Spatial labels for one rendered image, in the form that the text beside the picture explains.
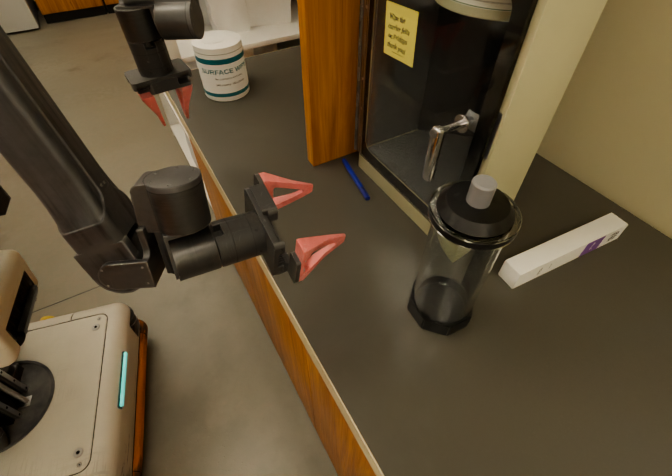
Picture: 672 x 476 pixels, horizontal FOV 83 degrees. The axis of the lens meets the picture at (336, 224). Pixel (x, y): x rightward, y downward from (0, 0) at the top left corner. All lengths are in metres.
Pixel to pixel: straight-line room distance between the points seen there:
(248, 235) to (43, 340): 1.28
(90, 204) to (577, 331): 0.68
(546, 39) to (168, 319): 1.68
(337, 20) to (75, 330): 1.32
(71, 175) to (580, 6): 0.55
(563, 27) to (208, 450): 1.50
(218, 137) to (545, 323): 0.81
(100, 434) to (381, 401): 1.00
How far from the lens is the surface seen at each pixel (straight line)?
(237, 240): 0.46
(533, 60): 0.52
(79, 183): 0.44
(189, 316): 1.83
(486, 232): 0.46
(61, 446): 1.46
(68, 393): 1.52
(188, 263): 0.45
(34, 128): 0.44
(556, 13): 0.51
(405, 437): 0.57
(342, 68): 0.81
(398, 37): 0.65
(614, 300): 0.79
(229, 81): 1.15
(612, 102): 0.97
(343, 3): 0.77
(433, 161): 0.56
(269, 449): 1.54
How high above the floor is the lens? 1.49
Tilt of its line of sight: 47 degrees down
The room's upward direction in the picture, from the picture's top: straight up
